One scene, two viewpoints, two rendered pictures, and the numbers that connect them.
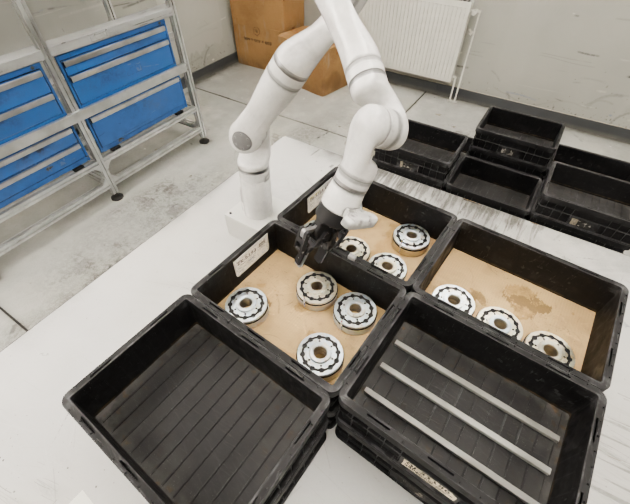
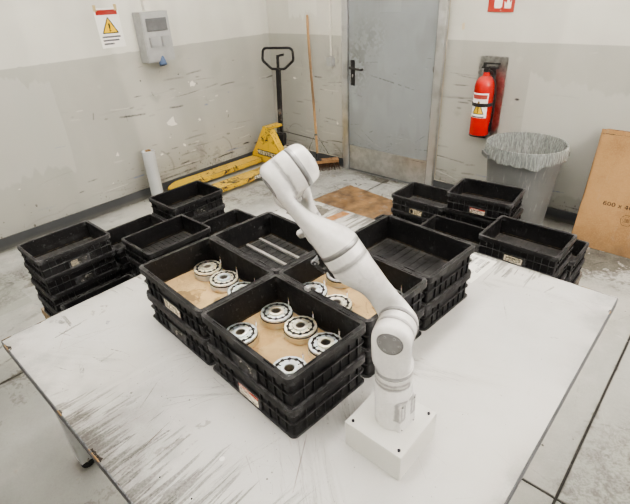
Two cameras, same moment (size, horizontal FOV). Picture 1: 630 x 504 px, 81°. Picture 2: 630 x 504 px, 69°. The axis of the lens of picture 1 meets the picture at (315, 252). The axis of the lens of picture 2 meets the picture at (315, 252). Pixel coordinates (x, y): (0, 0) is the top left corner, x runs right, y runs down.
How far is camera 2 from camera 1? 177 cm
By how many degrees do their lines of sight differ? 102
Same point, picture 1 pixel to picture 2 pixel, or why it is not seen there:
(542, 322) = (190, 287)
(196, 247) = (469, 421)
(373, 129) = not seen: hidden behind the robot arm
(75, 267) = not seen: outside the picture
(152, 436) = (431, 262)
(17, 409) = (541, 311)
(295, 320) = (354, 297)
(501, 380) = not seen: hidden behind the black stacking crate
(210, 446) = (400, 258)
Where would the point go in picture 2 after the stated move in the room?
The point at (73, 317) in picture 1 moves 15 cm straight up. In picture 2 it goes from (554, 360) to (565, 323)
